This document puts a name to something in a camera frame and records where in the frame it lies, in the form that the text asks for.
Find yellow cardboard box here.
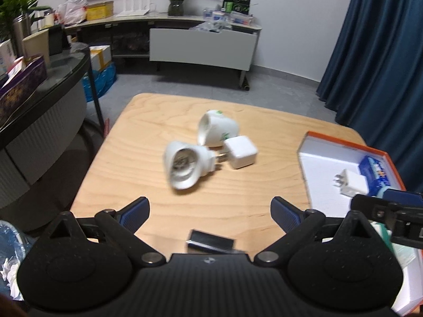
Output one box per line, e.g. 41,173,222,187
86,1,114,21

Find blue card box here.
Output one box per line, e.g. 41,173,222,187
358,155,392,197

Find white tv console cabinet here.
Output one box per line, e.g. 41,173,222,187
66,13,262,91

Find blue plastic bag on floor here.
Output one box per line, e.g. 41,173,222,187
82,62,117,102

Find black usb charger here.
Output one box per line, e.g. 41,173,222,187
186,230,244,255

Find white plastic bag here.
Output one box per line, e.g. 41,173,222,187
56,0,88,26

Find white yellow box on floor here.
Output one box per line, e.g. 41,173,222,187
90,45,112,72

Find dark glass-top side table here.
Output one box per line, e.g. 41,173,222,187
0,47,107,232

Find dark blue curtain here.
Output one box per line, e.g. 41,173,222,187
317,0,423,193

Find white round plug-in diffuser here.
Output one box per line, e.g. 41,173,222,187
163,141,228,190

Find black green product box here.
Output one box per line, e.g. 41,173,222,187
222,0,251,15

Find white router with antennas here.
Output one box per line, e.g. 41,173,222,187
116,0,151,17

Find white square charger on table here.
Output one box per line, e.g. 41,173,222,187
223,135,258,170

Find white charger in box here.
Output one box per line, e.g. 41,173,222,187
334,169,369,198

